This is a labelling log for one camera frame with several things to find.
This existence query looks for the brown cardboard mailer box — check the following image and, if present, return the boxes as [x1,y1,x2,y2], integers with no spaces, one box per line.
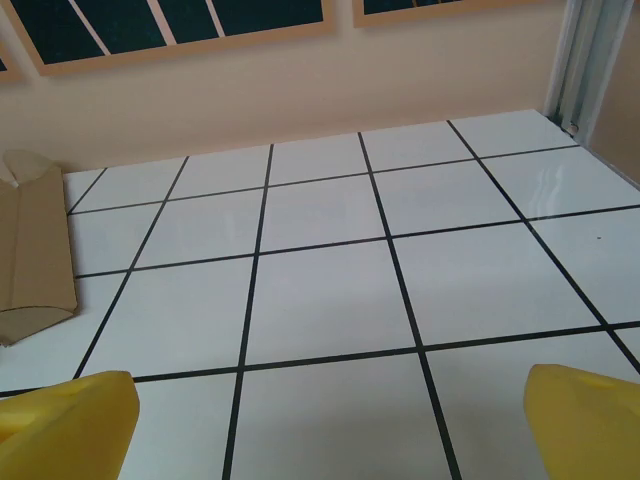
[0,148,79,347]

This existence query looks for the aluminium frame post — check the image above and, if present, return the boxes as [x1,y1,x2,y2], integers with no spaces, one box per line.
[542,0,630,135]

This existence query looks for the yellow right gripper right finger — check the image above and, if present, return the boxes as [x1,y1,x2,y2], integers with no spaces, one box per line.
[523,363,640,480]

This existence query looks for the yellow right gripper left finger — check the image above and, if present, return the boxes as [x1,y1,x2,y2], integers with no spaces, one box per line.
[0,370,140,480]

